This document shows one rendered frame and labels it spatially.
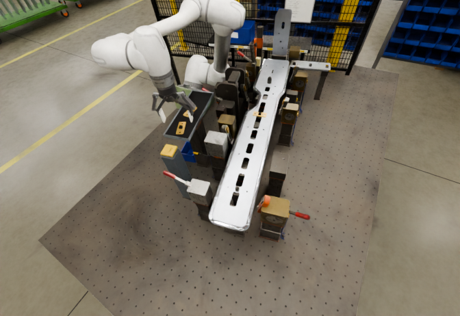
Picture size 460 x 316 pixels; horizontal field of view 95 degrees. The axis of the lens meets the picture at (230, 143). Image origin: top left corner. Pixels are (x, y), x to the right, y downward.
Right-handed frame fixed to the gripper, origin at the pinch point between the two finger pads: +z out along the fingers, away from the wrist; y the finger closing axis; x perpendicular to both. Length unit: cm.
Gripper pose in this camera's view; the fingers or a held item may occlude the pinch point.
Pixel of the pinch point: (177, 118)
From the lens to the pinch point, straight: 105.9
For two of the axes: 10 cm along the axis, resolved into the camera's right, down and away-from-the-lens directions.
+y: 10.0, 0.0, -0.9
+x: 0.6, -7.8, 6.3
